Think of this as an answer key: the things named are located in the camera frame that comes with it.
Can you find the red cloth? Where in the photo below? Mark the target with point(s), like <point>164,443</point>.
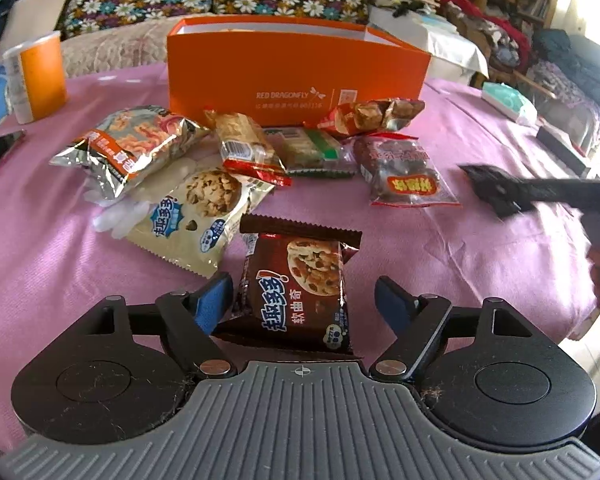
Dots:
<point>500,22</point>

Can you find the orange white can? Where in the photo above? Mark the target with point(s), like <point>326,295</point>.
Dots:
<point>37,77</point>

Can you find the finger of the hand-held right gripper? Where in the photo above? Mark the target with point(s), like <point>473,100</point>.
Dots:
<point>510,192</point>

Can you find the red gold candy packet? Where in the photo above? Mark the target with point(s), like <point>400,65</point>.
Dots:
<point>365,115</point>

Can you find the brown cookie packet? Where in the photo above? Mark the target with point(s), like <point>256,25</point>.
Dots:
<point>300,285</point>

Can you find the dark blue jacket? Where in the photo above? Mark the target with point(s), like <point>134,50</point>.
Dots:
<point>580,65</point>

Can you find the white box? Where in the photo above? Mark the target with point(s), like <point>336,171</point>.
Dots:
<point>440,42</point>

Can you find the beige cookie packet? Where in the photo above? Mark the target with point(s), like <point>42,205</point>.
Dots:
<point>200,220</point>

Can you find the teal white tissue pack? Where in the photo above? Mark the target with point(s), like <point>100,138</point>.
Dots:
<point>510,104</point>

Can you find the red gold bread packet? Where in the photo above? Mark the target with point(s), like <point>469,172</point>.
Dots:
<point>245,145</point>

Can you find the orange cardboard box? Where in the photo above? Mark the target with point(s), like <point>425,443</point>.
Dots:
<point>290,70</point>

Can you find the dark red dates packet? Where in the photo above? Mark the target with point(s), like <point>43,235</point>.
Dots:
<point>405,170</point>

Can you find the beige pillow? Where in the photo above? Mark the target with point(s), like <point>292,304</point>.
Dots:
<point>32,17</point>

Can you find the black remote control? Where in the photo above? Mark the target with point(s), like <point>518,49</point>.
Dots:
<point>562,150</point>

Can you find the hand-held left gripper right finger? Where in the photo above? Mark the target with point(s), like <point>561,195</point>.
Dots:
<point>392,302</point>

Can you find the green snack packet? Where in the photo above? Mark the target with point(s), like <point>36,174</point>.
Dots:
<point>310,152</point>

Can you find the silver orange snack bag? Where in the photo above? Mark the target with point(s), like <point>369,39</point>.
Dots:
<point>130,150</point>

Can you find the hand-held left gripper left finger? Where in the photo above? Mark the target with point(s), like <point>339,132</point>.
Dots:
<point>215,302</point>

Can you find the pink tablecloth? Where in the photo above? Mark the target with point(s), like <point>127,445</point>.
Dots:
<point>455,260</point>

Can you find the beige fuzzy blanket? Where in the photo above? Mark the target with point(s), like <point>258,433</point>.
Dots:
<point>115,47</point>

